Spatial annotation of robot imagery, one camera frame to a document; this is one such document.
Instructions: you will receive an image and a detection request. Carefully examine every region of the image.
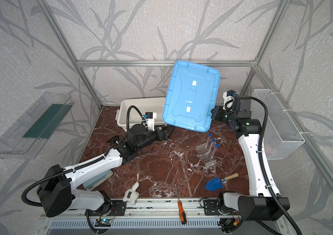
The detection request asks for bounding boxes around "white plastic storage bin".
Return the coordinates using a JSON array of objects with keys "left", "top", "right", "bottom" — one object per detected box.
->
[{"left": 115, "top": 96, "right": 167, "bottom": 133}]

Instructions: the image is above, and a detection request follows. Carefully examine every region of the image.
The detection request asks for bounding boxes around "blue plastic bin lid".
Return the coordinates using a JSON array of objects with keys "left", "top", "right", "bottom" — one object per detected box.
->
[{"left": 162, "top": 60, "right": 221, "bottom": 132}]

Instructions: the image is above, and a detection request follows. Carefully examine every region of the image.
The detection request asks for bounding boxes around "clear acrylic test tube rack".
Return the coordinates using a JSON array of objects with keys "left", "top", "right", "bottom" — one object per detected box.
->
[{"left": 195, "top": 144, "right": 217, "bottom": 167}]

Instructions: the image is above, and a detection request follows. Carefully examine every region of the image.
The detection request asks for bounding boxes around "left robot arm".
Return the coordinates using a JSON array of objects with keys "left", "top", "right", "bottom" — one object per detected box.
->
[{"left": 21, "top": 105, "right": 170, "bottom": 217}]

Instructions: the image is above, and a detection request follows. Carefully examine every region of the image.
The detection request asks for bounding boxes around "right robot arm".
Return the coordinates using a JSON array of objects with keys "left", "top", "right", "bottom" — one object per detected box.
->
[{"left": 211, "top": 93, "right": 302, "bottom": 235}]

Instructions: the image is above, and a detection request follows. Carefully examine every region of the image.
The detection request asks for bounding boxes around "pink object in basket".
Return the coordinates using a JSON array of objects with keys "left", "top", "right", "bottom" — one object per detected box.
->
[{"left": 262, "top": 144, "right": 274, "bottom": 157}]

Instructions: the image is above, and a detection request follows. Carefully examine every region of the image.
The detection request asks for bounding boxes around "light blue stapler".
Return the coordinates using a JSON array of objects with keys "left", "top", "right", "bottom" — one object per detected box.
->
[{"left": 83, "top": 169, "right": 113, "bottom": 191}]

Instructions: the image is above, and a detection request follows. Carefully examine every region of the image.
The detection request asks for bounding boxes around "left circuit board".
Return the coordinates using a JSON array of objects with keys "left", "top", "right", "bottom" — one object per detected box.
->
[{"left": 95, "top": 219, "right": 113, "bottom": 227}]

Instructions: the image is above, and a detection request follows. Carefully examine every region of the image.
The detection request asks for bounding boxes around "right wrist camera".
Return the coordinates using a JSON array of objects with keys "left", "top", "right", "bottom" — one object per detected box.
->
[{"left": 223, "top": 90, "right": 237, "bottom": 110}]

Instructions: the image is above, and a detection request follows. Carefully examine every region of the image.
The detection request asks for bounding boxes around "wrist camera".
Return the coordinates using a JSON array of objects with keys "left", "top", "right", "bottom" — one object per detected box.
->
[
  {"left": 143, "top": 112, "right": 157, "bottom": 131},
  {"left": 223, "top": 90, "right": 237, "bottom": 110}
]

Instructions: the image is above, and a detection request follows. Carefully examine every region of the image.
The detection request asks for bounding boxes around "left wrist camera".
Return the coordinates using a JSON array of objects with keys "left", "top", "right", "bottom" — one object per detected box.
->
[{"left": 143, "top": 112, "right": 157, "bottom": 131}]

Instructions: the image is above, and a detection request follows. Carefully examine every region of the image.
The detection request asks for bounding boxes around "white wire mesh basket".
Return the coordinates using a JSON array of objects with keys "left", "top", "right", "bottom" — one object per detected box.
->
[{"left": 252, "top": 89, "right": 305, "bottom": 160}]

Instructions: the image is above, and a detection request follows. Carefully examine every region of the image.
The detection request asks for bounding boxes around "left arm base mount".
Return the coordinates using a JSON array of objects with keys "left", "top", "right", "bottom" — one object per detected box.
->
[{"left": 85, "top": 200, "right": 127, "bottom": 217}]

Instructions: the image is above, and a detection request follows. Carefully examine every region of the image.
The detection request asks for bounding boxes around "blue garden trowel wooden handle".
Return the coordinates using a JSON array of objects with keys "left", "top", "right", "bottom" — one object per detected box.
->
[{"left": 205, "top": 173, "right": 239, "bottom": 192}]

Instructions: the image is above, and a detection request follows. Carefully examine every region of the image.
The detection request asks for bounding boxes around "orange handled screwdriver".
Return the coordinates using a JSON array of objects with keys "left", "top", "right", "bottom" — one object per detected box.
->
[{"left": 178, "top": 199, "right": 187, "bottom": 225}]

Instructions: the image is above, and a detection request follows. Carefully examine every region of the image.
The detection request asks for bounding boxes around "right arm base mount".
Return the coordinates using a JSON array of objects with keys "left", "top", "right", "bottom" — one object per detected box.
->
[{"left": 199, "top": 198, "right": 240, "bottom": 216}]

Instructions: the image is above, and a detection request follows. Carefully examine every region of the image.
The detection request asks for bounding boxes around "clear wall shelf green mat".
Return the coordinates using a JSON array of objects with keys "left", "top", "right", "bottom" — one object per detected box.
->
[{"left": 0, "top": 92, "right": 74, "bottom": 160}]

